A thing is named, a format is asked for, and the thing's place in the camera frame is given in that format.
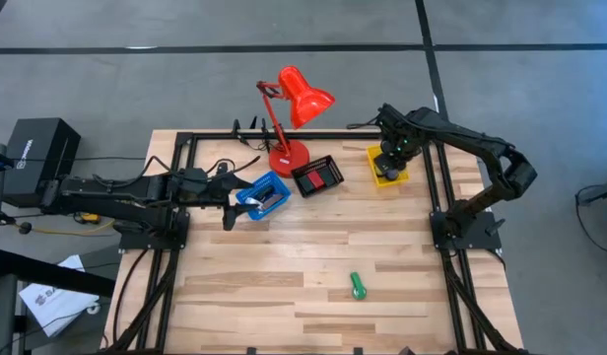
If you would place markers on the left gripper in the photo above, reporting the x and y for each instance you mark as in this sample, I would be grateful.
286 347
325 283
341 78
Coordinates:
200 187

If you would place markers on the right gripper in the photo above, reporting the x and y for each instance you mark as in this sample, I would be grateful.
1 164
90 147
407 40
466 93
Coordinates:
399 140

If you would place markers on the small white office item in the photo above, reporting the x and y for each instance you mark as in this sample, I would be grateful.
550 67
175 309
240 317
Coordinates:
251 201

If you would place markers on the black capped hourglass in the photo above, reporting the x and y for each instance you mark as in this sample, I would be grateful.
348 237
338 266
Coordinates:
381 172

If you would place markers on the black rectangular block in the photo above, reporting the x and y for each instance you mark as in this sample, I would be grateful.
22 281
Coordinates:
304 184
328 176

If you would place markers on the red rectangular block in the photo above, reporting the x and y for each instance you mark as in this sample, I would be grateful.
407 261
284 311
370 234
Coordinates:
316 180

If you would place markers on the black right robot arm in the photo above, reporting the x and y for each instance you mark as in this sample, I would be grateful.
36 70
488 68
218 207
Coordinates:
481 143

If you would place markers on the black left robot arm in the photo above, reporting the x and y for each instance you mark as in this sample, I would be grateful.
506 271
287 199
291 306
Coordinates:
111 190

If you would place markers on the yellow plastic basket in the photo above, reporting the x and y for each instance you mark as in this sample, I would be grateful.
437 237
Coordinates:
399 182

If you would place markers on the blue plastic basket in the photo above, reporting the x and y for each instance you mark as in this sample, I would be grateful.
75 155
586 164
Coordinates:
279 185

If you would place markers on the black plastic basket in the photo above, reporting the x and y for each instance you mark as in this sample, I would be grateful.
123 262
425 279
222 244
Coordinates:
333 167

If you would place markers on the red desk lamp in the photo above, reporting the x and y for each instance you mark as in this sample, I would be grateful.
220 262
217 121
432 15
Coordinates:
303 101

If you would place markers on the yellow tape measure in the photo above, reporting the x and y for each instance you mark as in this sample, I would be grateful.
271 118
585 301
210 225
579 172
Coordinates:
90 217

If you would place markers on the black cardboard box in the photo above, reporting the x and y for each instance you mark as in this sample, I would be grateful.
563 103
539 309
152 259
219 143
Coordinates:
42 148

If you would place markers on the black metal stand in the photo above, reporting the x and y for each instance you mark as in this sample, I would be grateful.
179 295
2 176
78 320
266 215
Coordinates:
52 276

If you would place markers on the white paper on floor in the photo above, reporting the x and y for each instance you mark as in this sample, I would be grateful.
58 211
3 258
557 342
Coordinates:
57 305

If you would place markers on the black round plug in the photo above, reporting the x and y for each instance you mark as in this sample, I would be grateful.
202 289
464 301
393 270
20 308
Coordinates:
25 228

